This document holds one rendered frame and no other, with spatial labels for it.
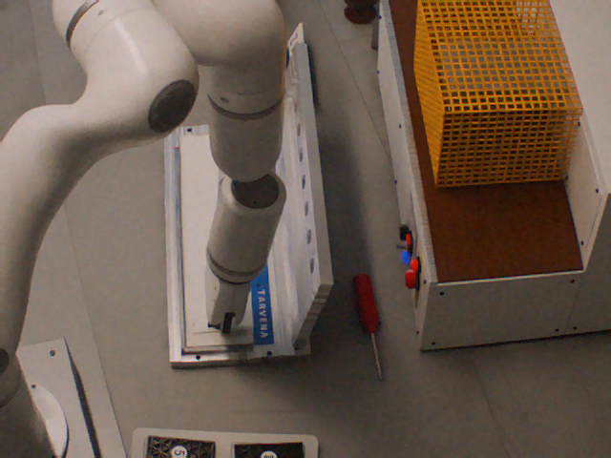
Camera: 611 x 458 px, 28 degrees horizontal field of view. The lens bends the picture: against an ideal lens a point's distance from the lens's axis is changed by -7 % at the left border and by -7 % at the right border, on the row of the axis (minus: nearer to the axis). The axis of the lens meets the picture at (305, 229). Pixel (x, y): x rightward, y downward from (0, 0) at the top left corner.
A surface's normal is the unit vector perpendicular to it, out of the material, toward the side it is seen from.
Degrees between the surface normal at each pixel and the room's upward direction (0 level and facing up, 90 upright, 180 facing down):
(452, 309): 90
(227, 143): 89
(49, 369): 2
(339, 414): 0
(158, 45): 18
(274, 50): 87
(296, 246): 13
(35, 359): 2
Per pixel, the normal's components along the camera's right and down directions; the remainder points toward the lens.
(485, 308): 0.08, 0.82
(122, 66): -0.44, -0.16
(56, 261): -0.01, -0.57
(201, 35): -0.21, 0.62
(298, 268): 0.22, -0.57
